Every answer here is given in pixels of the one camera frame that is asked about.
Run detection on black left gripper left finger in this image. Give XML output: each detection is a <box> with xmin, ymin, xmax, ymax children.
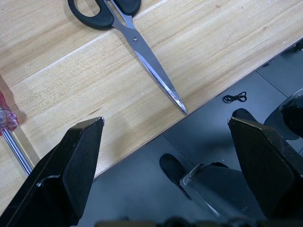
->
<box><xmin>0</xmin><ymin>116</ymin><xmax>106</xmax><ymax>227</ymax></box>

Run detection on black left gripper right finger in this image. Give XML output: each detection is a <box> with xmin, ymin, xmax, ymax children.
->
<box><xmin>227</xmin><ymin>116</ymin><xmax>303</xmax><ymax>219</ymax></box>

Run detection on black-handled steel scissors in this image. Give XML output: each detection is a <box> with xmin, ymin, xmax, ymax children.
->
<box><xmin>67</xmin><ymin>0</ymin><xmax>188</xmax><ymax>116</ymax></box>

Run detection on red-handled screwdriver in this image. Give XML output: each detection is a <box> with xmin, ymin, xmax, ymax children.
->
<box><xmin>0</xmin><ymin>90</ymin><xmax>34</xmax><ymax>177</ymax></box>

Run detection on small black cable tie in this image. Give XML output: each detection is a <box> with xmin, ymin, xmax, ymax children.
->
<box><xmin>223</xmin><ymin>91</ymin><xmax>248</xmax><ymax>104</ymax></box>

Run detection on silver and black robot leg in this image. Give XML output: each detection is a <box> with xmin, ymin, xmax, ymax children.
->
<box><xmin>263</xmin><ymin>88</ymin><xmax>303</xmax><ymax>140</ymax></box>

